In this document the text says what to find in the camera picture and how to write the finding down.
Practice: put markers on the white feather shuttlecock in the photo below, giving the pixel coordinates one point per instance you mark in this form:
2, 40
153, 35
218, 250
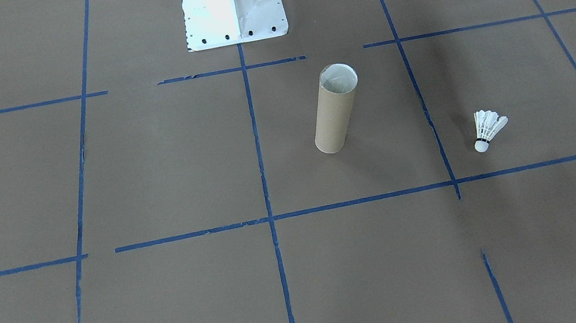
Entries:
487, 125

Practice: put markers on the brown cardboard tube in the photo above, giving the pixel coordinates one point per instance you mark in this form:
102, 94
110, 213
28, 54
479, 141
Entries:
333, 119

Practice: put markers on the white metal mounting plate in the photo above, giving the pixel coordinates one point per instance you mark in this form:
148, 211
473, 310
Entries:
232, 1

